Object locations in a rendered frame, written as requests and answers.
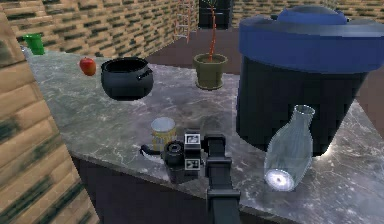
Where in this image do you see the black cabinet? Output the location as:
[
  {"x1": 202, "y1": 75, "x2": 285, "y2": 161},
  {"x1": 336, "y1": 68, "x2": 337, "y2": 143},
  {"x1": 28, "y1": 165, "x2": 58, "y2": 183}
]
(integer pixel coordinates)
[{"x1": 198, "y1": 0, "x2": 234, "y2": 31}]

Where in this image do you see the plant in olive pot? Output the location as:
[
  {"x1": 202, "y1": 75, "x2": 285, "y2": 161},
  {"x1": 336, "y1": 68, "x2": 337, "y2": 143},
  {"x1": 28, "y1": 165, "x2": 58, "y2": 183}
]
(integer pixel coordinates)
[{"x1": 192, "y1": 0, "x2": 229, "y2": 91}]

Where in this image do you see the grey marble top counter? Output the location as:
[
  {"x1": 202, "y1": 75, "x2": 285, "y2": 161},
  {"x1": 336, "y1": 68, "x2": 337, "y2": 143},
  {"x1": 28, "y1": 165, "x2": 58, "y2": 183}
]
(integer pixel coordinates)
[{"x1": 21, "y1": 46, "x2": 384, "y2": 224}]

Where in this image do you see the black cooking pot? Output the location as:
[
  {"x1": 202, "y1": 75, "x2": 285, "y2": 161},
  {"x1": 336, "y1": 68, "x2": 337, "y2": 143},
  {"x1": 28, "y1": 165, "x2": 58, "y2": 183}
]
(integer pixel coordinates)
[{"x1": 100, "y1": 56, "x2": 155, "y2": 102}]

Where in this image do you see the clear glass bottle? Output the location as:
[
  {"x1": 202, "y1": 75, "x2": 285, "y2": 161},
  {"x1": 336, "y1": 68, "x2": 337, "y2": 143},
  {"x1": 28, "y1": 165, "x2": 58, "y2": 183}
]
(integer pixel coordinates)
[{"x1": 263, "y1": 104, "x2": 316, "y2": 193}]

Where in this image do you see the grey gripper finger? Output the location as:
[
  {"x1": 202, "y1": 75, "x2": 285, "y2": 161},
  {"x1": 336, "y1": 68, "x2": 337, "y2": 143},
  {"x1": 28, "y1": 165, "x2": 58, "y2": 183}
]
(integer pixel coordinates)
[
  {"x1": 144, "y1": 154, "x2": 166, "y2": 165},
  {"x1": 139, "y1": 144, "x2": 165, "y2": 157}
]

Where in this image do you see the red apple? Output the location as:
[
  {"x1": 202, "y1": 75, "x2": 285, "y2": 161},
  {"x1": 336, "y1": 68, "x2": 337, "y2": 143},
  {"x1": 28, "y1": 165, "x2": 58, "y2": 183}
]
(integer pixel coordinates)
[{"x1": 78, "y1": 56, "x2": 98, "y2": 77}]

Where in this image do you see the black bin with blue lid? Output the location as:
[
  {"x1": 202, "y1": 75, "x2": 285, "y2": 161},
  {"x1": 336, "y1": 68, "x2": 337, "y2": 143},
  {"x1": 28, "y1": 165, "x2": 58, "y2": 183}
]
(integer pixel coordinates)
[{"x1": 235, "y1": 4, "x2": 384, "y2": 158}]

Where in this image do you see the red and white ladder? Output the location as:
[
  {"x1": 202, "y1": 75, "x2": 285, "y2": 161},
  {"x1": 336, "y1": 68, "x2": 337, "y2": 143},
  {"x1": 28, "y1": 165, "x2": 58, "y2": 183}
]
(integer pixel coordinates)
[{"x1": 172, "y1": 0, "x2": 198, "y2": 45}]

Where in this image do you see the green cup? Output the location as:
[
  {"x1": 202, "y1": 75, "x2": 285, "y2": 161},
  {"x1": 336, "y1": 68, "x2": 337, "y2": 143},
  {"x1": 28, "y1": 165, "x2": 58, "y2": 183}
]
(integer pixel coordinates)
[{"x1": 22, "y1": 32, "x2": 46, "y2": 56}]

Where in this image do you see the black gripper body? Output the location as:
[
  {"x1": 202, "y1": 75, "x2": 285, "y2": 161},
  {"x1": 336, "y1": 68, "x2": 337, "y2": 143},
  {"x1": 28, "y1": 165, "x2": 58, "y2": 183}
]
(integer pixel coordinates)
[{"x1": 162, "y1": 140, "x2": 201, "y2": 185}]

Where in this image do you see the yellow jam jar white lid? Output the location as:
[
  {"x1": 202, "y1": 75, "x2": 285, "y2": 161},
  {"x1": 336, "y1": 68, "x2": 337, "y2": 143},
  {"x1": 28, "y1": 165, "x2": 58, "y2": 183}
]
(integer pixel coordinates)
[{"x1": 150, "y1": 116, "x2": 177, "y2": 153}]

